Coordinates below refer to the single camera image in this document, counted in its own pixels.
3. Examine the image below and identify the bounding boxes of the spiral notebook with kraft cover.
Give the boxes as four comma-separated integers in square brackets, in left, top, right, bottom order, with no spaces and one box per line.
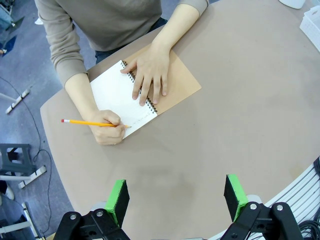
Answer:
[89,43,202,140]

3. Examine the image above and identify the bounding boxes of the yellow pencil with red eraser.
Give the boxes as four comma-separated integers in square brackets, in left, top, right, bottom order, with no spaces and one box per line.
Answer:
[60,118,132,129]

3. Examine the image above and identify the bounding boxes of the person's left forearm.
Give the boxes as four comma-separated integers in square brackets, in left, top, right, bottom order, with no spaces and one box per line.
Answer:
[151,3,201,52]

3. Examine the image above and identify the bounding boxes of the white stand with floor foot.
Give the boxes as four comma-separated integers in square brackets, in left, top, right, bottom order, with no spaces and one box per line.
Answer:
[0,86,33,115]
[0,165,48,190]

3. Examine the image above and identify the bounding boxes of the thin black floor cable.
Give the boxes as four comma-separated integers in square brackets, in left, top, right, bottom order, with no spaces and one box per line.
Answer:
[0,76,55,237]

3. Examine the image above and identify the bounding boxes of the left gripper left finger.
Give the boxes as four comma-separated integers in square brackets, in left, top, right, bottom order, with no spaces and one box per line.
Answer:
[53,179,131,240]

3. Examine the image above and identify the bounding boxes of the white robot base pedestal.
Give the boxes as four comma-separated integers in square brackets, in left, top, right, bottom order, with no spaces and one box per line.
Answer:
[278,0,306,10]

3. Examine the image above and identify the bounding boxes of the black cable bundle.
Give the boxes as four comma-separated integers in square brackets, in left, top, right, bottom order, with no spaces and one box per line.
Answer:
[298,217,320,240]

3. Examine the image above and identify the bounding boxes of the person in beige sweater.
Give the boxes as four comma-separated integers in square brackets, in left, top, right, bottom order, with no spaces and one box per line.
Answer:
[34,0,210,87]

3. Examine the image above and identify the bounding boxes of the person's right hand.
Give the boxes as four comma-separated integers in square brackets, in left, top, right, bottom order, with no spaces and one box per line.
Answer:
[87,109,127,146]

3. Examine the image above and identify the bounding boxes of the grey plastic step stool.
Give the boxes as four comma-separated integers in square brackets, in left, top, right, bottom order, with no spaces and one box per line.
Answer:
[0,143,37,177]

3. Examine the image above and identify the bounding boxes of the white perforated plastic basket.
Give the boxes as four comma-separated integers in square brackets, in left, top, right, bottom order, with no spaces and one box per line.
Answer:
[299,4,320,53]

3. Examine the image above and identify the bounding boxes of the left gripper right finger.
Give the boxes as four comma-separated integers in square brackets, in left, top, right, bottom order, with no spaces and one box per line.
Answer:
[219,174,305,240]

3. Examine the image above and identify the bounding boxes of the person's left hand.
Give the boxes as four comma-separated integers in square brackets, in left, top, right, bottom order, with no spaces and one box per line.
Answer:
[120,42,171,107]

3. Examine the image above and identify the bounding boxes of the white slatted rail frame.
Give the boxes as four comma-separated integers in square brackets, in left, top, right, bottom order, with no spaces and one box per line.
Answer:
[208,162,320,240]

